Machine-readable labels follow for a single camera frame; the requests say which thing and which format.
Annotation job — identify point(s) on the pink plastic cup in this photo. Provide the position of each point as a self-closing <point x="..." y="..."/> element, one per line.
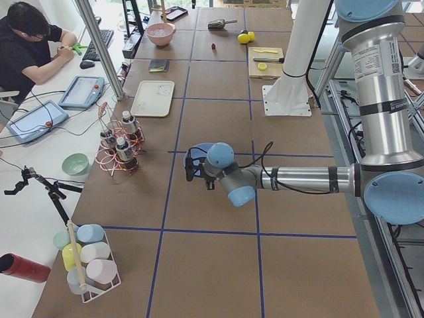
<point x="101" y="271"/>

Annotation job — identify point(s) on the red cylinder bottle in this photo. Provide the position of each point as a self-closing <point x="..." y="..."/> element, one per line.
<point x="23" y="268"/>

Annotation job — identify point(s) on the wooden cup stand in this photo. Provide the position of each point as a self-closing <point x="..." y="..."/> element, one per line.
<point x="163" y="10"/>

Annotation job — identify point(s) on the tea bottle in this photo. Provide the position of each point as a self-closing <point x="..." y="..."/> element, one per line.
<point x="130" y="125"/>
<point x="126" y="154"/>
<point x="108" y="141"/>

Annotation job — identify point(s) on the tea bottle front left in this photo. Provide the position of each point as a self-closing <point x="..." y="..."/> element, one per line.
<point x="126" y="154"/>

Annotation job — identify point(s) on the yellow plastic cup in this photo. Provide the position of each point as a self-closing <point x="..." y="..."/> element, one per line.
<point x="68" y="257"/>

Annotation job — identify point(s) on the tea bottle back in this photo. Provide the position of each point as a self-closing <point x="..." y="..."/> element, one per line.
<point x="108" y="141"/>

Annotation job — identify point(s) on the lemon half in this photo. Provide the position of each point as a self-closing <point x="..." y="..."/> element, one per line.
<point x="262" y="66"/>

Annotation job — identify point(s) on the near teach pendant tablet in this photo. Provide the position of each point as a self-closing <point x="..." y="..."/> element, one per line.
<point x="37" y="122"/>

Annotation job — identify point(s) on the wooden cutting board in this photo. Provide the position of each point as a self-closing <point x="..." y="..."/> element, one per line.
<point x="274" y="70"/>

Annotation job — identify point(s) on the black computer mouse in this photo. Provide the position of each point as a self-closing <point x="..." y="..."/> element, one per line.
<point x="86" y="64"/>

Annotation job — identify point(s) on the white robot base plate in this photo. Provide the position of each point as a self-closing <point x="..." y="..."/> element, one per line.
<point x="287" y="97"/>

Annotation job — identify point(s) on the cream bear tray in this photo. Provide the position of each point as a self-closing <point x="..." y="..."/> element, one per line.
<point x="153" y="98"/>

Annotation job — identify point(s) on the aluminium frame post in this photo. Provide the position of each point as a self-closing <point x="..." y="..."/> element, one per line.
<point x="87" y="15"/>

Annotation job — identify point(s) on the metal ice scoop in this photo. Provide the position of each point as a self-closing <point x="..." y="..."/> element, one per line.
<point x="219" y="24"/>

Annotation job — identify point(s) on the seated person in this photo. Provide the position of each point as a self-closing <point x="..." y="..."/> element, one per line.
<point x="32" y="50"/>

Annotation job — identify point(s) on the blue plastic plate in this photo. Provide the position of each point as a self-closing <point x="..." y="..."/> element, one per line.
<point x="194" y="160"/>

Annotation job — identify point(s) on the blue plastic cup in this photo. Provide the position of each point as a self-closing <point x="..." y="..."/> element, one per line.
<point x="90" y="233"/>

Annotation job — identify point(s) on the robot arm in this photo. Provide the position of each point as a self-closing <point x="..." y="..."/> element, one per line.
<point x="389" y="178"/>

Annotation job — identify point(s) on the white wire cup rack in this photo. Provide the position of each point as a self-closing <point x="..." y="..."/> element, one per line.
<point x="78" y="281"/>

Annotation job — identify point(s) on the tea bottle right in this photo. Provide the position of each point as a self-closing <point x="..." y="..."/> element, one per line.
<point x="130" y="125"/>

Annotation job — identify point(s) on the teach pendant tablet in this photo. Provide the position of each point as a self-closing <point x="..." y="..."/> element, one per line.
<point x="37" y="122"/>
<point x="83" y="92"/>

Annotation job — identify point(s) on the large yellow lemon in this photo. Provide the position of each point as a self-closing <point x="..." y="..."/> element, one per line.
<point x="243" y="38"/>

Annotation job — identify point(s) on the white plastic cup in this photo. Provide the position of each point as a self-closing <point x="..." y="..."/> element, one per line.
<point x="97" y="250"/>

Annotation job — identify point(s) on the steel knife handle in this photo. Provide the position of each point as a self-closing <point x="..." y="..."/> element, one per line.
<point x="269" y="60"/>

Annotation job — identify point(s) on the green bowl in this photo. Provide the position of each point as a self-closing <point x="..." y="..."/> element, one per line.
<point x="76" y="164"/>

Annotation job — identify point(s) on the yellow plastic knife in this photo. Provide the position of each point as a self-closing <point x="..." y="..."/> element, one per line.
<point x="265" y="51"/>

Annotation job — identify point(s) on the grey folded cloth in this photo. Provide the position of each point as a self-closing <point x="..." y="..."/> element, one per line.
<point x="158" y="66"/>

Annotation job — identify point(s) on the far teach pendant tablet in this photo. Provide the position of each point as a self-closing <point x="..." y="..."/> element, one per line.
<point x="83" y="92"/>

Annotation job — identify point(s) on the small yellow lemon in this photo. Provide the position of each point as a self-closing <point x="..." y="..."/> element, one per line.
<point x="251" y="36"/>

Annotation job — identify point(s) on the copper wire bottle rack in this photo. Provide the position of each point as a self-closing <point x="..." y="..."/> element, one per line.
<point x="110" y="163"/>

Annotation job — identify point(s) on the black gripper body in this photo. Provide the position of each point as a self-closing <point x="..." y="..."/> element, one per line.
<point x="209" y="181"/>

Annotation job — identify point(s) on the white pedestal column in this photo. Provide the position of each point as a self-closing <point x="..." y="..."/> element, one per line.
<point x="310" y="18"/>

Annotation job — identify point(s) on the pink bowl of ice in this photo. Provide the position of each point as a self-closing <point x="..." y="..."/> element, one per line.
<point x="161" y="34"/>

